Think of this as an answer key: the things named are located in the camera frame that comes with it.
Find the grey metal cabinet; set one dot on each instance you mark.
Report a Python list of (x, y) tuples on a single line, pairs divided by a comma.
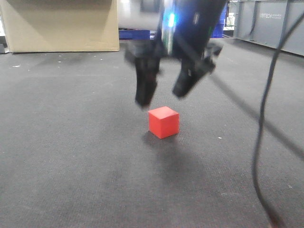
[(264, 21)]

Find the large cardboard box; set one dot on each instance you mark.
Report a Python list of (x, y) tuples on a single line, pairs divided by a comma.
[(60, 25)]

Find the red magnetic cube block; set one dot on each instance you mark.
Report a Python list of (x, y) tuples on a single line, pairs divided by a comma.
[(164, 122)]

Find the blue crate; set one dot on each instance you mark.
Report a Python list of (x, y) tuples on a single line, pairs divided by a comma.
[(219, 28)]

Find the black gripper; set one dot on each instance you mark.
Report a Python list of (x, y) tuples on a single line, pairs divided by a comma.
[(183, 31)]

